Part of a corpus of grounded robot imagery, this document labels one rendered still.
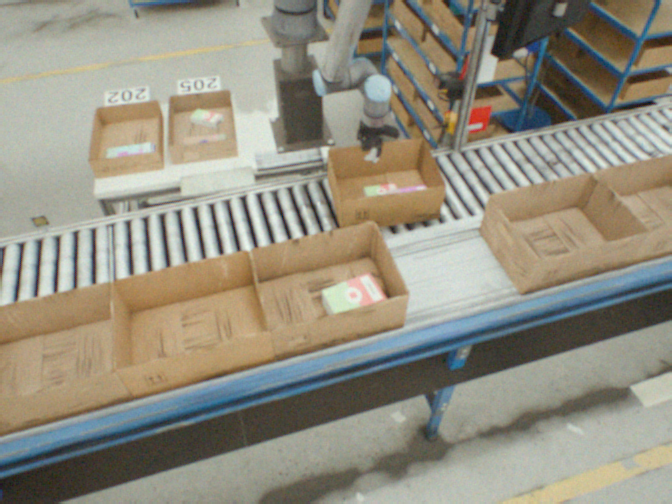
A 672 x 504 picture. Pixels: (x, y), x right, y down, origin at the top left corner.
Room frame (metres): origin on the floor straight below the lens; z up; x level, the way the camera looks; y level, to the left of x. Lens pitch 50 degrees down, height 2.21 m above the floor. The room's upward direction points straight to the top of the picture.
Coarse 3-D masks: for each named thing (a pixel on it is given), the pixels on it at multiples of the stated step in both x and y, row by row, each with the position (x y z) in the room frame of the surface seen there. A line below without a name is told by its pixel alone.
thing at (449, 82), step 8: (448, 72) 1.88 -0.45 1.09; (456, 72) 1.88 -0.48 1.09; (440, 80) 1.83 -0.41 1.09; (448, 80) 1.83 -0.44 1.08; (456, 80) 1.84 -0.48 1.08; (464, 80) 1.85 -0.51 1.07; (440, 88) 1.82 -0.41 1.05; (448, 88) 1.83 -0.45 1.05; (456, 88) 1.84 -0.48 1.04; (448, 96) 1.84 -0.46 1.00
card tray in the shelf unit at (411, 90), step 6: (390, 60) 3.17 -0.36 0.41; (390, 66) 3.16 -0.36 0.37; (396, 66) 3.07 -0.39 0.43; (396, 72) 3.06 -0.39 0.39; (402, 72) 2.97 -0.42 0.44; (396, 78) 3.05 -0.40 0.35; (402, 78) 2.96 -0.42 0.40; (408, 78) 3.06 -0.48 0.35; (402, 84) 2.96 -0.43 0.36; (408, 84) 2.87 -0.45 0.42; (408, 90) 2.86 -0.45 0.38; (414, 90) 2.80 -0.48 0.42; (414, 96) 2.80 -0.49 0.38
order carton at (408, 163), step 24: (384, 144) 1.65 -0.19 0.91; (408, 144) 1.67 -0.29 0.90; (336, 168) 1.62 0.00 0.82; (360, 168) 1.63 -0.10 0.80; (384, 168) 1.65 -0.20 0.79; (408, 168) 1.67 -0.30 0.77; (432, 168) 1.54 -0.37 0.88; (336, 192) 1.41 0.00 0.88; (360, 192) 1.54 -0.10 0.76; (408, 192) 1.37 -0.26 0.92; (432, 192) 1.39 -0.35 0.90; (360, 216) 1.34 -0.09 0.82; (384, 216) 1.36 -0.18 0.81; (408, 216) 1.37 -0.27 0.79; (432, 216) 1.39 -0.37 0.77
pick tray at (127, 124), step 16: (96, 112) 1.98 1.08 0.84; (112, 112) 2.02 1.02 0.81; (128, 112) 2.03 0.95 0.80; (144, 112) 2.04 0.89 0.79; (160, 112) 2.01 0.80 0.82; (96, 128) 1.90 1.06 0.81; (112, 128) 1.97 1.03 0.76; (128, 128) 1.97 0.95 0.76; (144, 128) 1.97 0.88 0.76; (160, 128) 1.88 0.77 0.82; (96, 144) 1.81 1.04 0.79; (112, 144) 1.85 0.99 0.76; (128, 144) 1.85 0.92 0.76; (160, 144) 1.78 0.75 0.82; (96, 160) 1.64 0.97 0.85; (112, 160) 1.65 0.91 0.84; (128, 160) 1.66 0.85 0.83; (144, 160) 1.68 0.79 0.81; (160, 160) 1.69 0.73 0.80; (96, 176) 1.63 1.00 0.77; (112, 176) 1.65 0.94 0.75
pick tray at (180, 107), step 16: (176, 96) 2.10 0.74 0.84; (192, 96) 2.11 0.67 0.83; (208, 96) 2.12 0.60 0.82; (224, 96) 2.14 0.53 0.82; (176, 112) 2.09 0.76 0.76; (192, 112) 2.09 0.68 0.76; (224, 112) 2.09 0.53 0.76; (176, 128) 1.97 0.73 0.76; (192, 128) 1.97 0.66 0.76; (208, 128) 1.97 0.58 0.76; (224, 128) 1.97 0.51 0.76; (176, 144) 1.85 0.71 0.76; (192, 144) 1.74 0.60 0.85; (208, 144) 1.75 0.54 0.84; (224, 144) 1.76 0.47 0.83; (176, 160) 1.72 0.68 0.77; (192, 160) 1.74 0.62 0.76; (208, 160) 1.75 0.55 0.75
